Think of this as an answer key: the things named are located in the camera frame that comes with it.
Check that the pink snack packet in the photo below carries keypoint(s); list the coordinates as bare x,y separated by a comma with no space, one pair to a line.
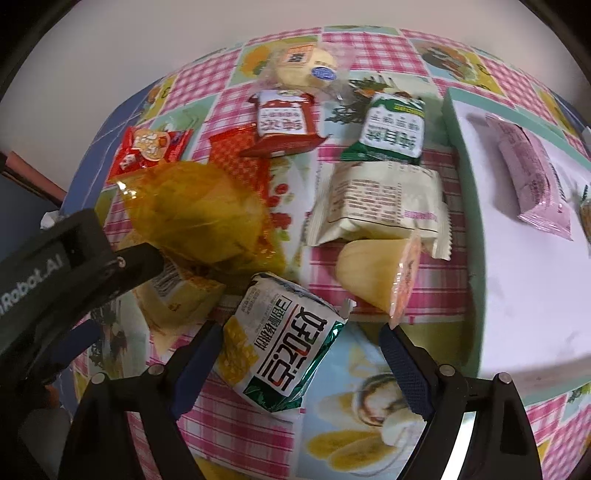
539,191

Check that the yellow bread bag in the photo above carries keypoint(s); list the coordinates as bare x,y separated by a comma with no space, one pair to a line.
200,213

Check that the small red candy packet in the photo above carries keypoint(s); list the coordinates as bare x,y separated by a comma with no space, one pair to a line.
143,148

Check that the white green snack packet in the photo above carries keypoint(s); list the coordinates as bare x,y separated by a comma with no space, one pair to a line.
274,342

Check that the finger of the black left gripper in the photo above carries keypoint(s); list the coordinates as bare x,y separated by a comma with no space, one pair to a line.
61,353
115,276

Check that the green white biscuit packet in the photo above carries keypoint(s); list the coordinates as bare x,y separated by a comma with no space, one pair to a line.
393,129

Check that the red patterned snack packet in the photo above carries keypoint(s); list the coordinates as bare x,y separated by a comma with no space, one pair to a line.
226,154

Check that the pink checkered picture tablecloth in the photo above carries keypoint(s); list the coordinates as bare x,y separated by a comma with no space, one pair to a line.
209,96

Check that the white tray with green rim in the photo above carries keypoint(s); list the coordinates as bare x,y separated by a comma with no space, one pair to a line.
530,290

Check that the small green yellow packet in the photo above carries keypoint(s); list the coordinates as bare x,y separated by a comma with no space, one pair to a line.
585,213

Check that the round pastry in clear wrapper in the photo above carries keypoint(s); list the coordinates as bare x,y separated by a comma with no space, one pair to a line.
317,68

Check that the cream snack packet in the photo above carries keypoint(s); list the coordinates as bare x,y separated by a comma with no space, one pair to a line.
381,200

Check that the yellow snack packet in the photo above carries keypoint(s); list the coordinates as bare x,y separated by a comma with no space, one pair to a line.
175,299

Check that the yellow jelly cup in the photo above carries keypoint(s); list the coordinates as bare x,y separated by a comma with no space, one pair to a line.
381,272

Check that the red white biscuit packet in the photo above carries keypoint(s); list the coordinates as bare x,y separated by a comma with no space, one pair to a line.
285,124

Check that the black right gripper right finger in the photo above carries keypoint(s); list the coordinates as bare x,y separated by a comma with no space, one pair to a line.
502,443

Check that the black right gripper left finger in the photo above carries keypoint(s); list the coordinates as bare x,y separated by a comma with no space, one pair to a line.
99,444

